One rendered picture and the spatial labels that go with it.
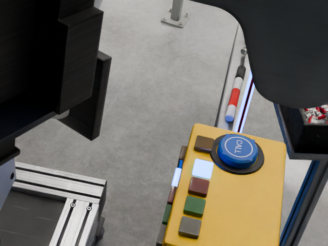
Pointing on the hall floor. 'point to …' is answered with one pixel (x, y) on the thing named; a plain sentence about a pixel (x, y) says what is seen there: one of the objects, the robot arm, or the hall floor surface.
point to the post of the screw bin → (305, 203)
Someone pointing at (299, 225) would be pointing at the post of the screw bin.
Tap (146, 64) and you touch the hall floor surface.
